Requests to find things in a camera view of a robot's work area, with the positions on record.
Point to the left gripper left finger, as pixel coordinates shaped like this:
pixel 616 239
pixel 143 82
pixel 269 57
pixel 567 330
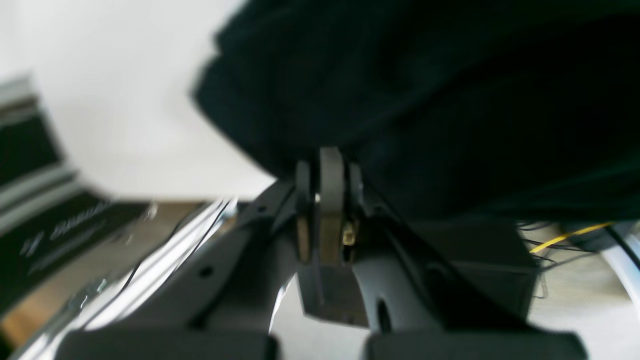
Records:
pixel 219 304

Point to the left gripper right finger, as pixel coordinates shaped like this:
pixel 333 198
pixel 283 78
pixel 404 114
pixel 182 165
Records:
pixel 418 306

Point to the black t-shirt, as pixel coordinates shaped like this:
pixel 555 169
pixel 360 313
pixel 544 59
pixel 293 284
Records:
pixel 518 109

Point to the black equipment case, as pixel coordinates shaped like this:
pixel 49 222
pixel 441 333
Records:
pixel 47 216

